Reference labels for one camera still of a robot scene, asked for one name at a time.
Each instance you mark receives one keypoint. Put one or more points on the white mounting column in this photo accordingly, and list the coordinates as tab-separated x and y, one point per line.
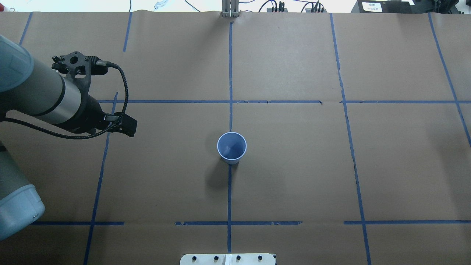
229	259

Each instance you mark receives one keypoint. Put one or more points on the blue plastic cup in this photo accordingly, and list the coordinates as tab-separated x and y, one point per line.
231	147

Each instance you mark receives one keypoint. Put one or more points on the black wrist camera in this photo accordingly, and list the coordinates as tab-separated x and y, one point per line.
79	68

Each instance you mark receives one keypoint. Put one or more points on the black rectangular box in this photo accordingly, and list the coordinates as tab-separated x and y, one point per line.
382	6

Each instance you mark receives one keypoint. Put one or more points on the aluminium frame post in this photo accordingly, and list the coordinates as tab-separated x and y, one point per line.
230	8

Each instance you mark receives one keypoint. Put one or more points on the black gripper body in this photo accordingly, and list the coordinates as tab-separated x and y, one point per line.
87	113

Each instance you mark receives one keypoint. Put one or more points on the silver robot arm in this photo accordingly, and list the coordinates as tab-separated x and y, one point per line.
54	100

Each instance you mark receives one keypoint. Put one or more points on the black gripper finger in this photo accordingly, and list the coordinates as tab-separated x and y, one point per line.
122	123

